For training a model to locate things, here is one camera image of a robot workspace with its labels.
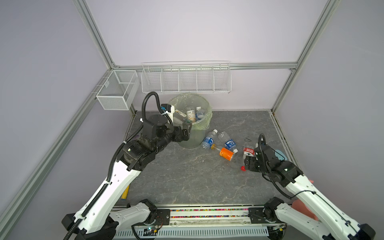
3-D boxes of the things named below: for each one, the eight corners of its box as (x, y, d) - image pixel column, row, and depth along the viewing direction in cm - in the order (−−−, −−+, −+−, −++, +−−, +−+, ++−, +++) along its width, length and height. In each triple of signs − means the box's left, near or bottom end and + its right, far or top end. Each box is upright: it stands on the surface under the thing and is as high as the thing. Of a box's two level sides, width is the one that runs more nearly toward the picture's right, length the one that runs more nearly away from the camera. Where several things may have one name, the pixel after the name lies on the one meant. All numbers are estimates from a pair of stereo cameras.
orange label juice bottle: (218, 155, 96) (218, 152, 93) (222, 149, 99) (222, 146, 96) (230, 161, 93) (231, 159, 90) (233, 155, 96) (234, 152, 93)
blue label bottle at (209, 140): (201, 146, 101) (201, 142, 97) (214, 131, 109) (215, 127, 105) (208, 150, 99) (208, 146, 95) (220, 135, 107) (221, 130, 103)
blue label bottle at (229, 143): (232, 156, 97) (234, 151, 92) (215, 139, 105) (216, 134, 101) (239, 151, 99) (240, 146, 94) (221, 134, 108) (223, 129, 103)
